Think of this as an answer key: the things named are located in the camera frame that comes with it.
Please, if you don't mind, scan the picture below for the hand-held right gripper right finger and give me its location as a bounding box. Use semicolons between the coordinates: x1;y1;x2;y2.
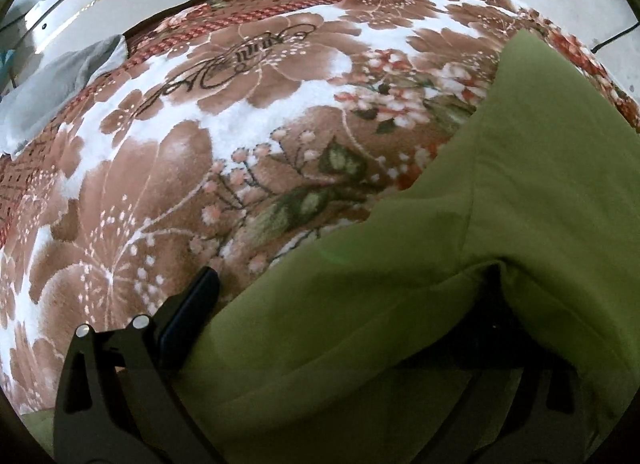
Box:
440;264;592;464

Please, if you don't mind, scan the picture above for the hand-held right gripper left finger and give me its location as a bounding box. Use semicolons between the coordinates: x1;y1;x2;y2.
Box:
52;267;227;464

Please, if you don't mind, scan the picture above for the green garment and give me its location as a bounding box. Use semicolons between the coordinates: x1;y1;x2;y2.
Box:
22;29;640;464

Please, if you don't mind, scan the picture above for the floral blanket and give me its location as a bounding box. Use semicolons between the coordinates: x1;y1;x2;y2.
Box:
0;0;640;417

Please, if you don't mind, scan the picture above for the grey cloth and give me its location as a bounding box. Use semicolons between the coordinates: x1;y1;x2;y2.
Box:
0;34;129;156

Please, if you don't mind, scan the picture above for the black power cable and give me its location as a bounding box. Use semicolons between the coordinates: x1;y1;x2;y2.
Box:
591;21;640;53

